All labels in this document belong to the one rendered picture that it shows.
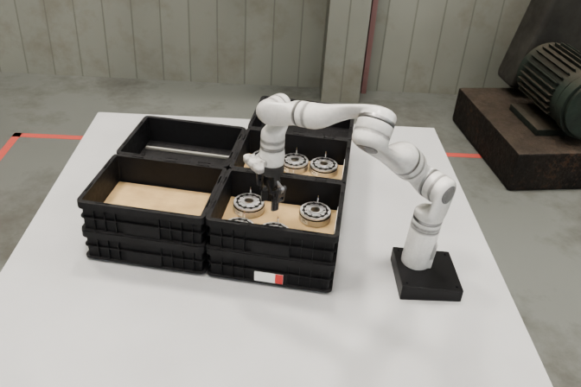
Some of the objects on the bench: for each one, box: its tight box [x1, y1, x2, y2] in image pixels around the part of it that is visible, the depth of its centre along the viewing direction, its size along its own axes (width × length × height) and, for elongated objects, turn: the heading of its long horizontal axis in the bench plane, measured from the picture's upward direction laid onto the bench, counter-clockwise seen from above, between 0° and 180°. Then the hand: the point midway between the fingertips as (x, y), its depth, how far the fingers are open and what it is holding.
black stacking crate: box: [81, 228, 210, 274], centre depth 197 cm, size 40×30×12 cm
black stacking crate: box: [206, 236, 340, 293], centre depth 193 cm, size 40×30×12 cm
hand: (269, 201), depth 178 cm, fingers open, 5 cm apart
